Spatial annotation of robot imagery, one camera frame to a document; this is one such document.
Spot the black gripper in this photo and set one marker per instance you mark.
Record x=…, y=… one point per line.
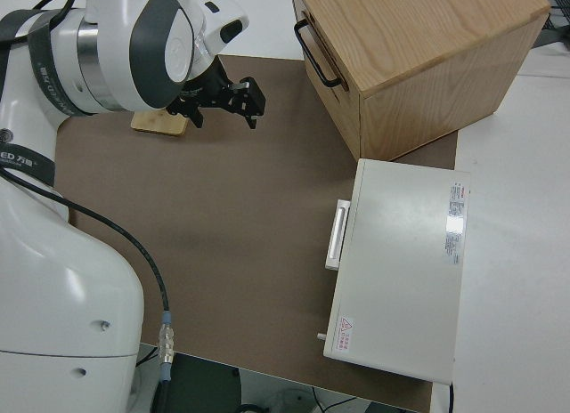
x=202, y=90

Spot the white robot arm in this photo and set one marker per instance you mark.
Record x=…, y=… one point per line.
x=67, y=275

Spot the wooden mug tree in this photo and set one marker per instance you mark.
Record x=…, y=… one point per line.
x=156, y=123

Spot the brown table mat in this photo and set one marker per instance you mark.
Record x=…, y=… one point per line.
x=222, y=208

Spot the large wooden box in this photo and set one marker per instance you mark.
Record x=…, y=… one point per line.
x=423, y=30

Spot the white toaster oven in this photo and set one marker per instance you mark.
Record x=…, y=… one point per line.
x=401, y=275

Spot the black mesh chair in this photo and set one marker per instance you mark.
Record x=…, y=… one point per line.
x=556, y=21

